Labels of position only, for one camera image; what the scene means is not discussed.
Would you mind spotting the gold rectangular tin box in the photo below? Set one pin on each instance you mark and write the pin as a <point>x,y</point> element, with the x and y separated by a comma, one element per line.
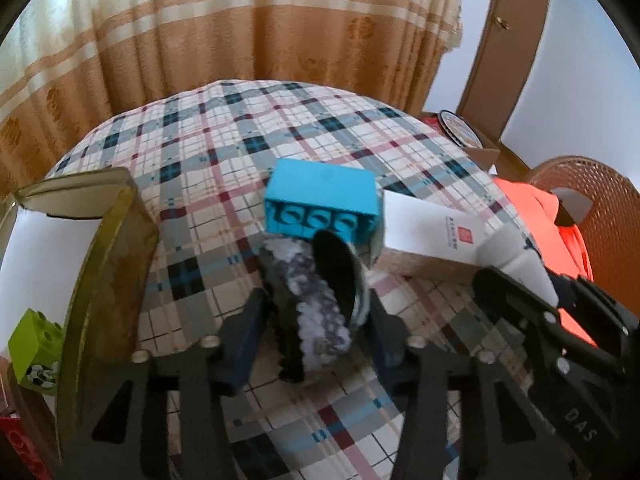
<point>110,270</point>

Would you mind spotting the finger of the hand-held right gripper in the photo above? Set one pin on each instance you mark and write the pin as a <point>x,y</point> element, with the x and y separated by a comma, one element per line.
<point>510,300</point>
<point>595,305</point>

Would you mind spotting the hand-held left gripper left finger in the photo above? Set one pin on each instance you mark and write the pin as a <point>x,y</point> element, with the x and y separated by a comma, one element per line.
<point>240,345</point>

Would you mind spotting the round decorated tin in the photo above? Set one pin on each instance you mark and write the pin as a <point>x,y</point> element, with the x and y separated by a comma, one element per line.
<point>457,129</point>

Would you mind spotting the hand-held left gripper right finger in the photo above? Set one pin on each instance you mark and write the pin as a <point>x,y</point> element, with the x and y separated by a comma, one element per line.
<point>390,345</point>

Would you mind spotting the grey black sock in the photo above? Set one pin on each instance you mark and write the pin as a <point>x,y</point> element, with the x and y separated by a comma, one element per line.
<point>315,320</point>

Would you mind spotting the red packet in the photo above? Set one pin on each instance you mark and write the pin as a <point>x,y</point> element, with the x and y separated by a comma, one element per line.
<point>429,121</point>

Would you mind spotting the white box with red label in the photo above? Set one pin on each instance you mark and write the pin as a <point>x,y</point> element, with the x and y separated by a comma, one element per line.
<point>425,225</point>

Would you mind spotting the brown wicker chair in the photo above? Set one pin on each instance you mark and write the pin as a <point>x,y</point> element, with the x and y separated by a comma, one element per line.
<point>600,195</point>

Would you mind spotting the brown cardboard box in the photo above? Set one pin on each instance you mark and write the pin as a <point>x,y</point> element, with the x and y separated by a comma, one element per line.
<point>486,157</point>

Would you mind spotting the red toy brick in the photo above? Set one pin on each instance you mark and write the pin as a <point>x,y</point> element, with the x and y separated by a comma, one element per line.
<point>17,447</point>

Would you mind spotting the teal toy brick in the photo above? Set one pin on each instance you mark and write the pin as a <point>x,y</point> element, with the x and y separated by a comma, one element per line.
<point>320,185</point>

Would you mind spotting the orange cloth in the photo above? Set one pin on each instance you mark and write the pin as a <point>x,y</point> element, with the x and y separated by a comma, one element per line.
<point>530,205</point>

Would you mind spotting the green toy brick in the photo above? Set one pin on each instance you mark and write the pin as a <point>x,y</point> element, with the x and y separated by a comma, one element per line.
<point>35,350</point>

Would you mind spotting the beige orange striped curtain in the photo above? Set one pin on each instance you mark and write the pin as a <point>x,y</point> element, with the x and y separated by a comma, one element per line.
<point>200,25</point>

